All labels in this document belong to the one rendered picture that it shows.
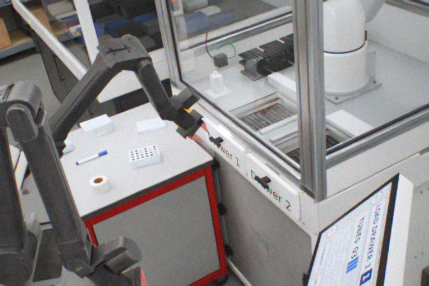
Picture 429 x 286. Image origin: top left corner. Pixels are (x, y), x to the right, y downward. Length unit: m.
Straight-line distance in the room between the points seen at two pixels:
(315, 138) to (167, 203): 0.90
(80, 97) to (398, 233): 0.85
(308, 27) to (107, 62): 0.51
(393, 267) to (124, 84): 1.86
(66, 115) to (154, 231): 0.93
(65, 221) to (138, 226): 1.11
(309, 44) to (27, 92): 0.72
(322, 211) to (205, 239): 0.87
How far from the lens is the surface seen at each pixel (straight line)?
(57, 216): 1.20
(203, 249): 2.54
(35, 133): 1.05
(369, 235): 1.33
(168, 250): 2.44
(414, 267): 2.35
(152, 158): 2.29
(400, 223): 1.31
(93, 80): 1.48
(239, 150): 2.01
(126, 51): 1.47
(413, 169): 1.97
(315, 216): 1.77
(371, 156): 1.79
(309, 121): 1.57
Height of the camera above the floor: 2.06
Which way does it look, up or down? 33 degrees down
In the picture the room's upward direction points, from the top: 9 degrees counter-clockwise
